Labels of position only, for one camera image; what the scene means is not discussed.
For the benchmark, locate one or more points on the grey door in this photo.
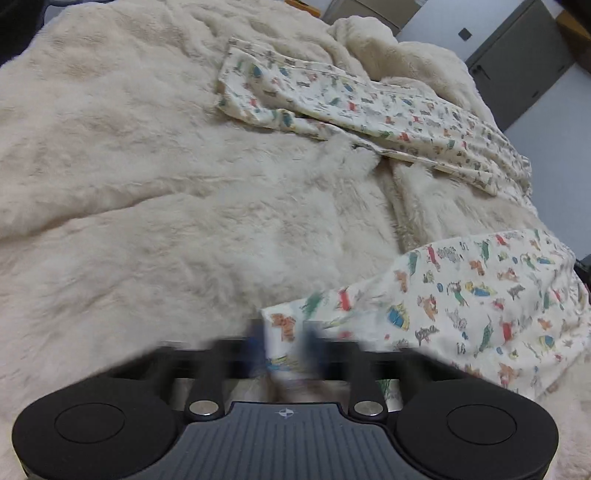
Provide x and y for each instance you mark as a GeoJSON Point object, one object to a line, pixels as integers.
{"type": "Point", "coordinates": [521, 55]}

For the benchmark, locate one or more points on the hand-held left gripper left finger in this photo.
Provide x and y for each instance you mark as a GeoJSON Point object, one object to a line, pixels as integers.
{"type": "Point", "coordinates": [254, 344]}

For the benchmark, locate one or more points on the black wall switch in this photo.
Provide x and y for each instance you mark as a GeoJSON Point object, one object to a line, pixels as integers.
{"type": "Point", "coordinates": [464, 33]}

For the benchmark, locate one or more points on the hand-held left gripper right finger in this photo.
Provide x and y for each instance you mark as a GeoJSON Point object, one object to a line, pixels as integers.
{"type": "Point", "coordinates": [311, 346]}

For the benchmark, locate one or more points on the animal print cream garment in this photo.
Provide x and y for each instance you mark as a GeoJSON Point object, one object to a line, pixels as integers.
{"type": "Point", "coordinates": [485, 300]}

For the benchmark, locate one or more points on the fluffy cream blanket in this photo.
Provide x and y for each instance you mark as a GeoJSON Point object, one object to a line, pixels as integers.
{"type": "Point", "coordinates": [138, 184]}

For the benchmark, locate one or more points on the small brown fridge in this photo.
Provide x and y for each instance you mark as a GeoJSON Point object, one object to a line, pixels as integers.
{"type": "Point", "coordinates": [369, 9]}

